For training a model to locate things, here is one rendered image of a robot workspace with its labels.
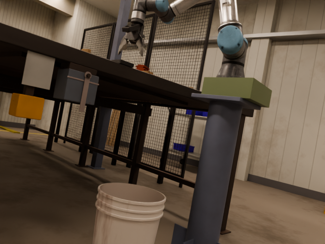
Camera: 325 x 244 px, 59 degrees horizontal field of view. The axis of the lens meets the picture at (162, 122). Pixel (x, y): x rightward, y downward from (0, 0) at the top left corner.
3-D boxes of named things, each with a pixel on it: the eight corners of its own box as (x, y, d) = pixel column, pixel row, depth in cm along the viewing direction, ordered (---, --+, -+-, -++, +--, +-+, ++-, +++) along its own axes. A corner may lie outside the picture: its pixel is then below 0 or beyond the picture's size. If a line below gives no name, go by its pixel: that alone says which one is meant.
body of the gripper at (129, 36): (143, 46, 162) (147, 24, 162) (137, 40, 154) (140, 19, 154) (131, 45, 165) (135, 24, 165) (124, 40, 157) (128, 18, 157)
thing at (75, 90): (95, 114, 117) (102, 70, 117) (62, 108, 107) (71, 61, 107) (81, 111, 125) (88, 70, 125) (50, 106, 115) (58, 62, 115)
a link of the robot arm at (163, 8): (172, 3, 160) (154, 3, 164) (165, -7, 149) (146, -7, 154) (169, 17, 160) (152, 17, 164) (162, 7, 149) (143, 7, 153)
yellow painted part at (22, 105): (41, 120, 103) (53, 56, 104) (15, 116, 97) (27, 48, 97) (33, 117, 109) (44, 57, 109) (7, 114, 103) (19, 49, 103)
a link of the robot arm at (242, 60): (245, 68, 153) (249, 43, 154) (243, 60, 141) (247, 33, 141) (223, 66, 158) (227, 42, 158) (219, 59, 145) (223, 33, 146)
